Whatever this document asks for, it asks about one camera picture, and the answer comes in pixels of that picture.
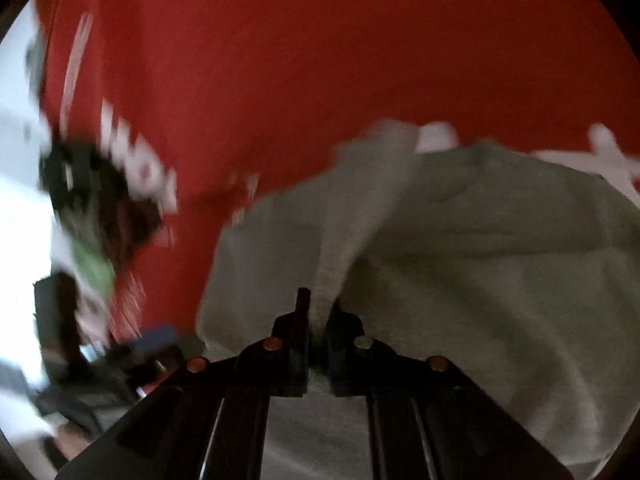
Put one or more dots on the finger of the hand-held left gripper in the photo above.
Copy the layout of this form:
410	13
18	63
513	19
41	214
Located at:
150	347

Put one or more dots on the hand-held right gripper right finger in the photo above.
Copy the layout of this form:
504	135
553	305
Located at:
342	350

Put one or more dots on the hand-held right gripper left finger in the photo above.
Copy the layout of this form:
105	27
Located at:
295	350

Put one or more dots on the grey fleece garment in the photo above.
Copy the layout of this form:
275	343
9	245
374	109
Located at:
475	260

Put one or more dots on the pile of dark clothes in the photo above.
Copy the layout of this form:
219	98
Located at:
90	185

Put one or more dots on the cartoon printed cloth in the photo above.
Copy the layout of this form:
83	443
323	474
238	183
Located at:
94	267

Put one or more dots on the red printed blanket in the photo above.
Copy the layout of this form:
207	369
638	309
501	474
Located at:
300	60

